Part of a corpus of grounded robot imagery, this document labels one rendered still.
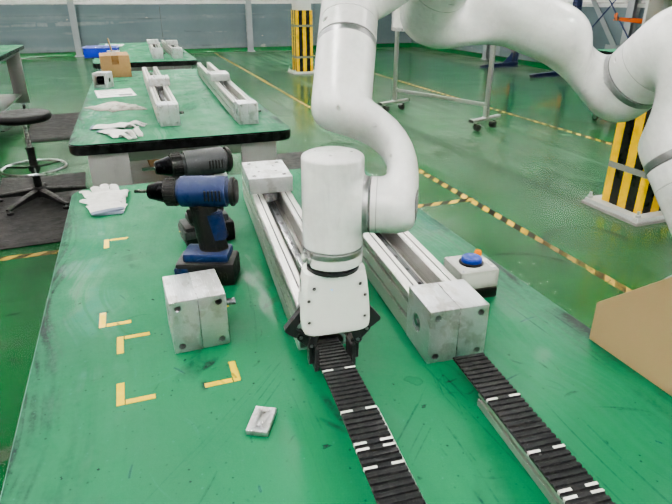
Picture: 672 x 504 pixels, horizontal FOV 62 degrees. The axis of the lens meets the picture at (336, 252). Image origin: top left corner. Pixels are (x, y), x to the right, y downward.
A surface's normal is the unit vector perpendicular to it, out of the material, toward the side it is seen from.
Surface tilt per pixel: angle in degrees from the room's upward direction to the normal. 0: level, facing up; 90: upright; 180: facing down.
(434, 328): 90
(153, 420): 0
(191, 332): 90
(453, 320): 90
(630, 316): 90
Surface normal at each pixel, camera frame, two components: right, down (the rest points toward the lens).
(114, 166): 0.33, 0.39
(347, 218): 0.00, 0.50
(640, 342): -0.93, 0.14
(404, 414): 0.00, -0.91
